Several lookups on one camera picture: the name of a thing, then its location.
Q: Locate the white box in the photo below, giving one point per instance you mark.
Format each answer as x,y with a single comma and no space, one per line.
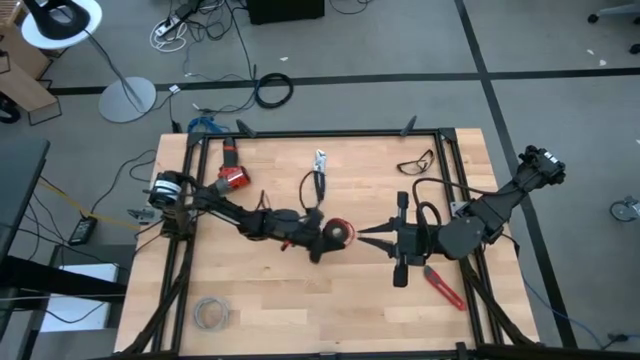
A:
75,315

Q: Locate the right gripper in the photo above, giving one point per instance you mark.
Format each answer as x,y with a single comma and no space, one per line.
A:
412,240

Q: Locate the grey office chair base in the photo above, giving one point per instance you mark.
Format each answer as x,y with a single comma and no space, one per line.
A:
593,18

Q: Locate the black power adapter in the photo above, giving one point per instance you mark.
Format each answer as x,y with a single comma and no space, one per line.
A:
83,230

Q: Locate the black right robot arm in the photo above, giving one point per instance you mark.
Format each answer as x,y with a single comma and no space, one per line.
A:
490,215

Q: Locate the black headset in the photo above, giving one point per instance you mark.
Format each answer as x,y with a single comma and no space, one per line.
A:
57,27

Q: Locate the black desk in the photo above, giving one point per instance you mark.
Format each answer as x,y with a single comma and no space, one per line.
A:
20,175

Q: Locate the black pointed frame bracket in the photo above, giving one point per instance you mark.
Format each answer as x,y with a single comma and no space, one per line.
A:
246,129
409,126

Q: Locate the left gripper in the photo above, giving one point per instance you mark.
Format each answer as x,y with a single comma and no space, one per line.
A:
312,232

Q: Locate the black aluminium table frame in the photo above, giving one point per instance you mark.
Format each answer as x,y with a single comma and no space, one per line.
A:
325,134

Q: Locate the grey cloth bundle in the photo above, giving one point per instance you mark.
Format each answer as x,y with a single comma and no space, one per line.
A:
417,165

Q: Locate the wooden cabinet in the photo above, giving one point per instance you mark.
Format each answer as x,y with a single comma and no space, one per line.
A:
22,85

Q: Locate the grey caster wheel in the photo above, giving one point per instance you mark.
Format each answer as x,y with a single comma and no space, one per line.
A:
621,211

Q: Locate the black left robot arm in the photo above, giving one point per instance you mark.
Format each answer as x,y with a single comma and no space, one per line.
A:
225,212

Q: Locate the white power strip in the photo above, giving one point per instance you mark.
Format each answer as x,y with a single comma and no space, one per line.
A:
167,26

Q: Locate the red utility knife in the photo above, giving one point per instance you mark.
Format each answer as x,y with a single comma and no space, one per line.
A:
445,290

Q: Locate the white round pedestal table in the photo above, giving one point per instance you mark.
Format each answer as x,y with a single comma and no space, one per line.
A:
96,15

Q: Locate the black box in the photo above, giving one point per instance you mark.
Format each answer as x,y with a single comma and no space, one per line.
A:
285,10

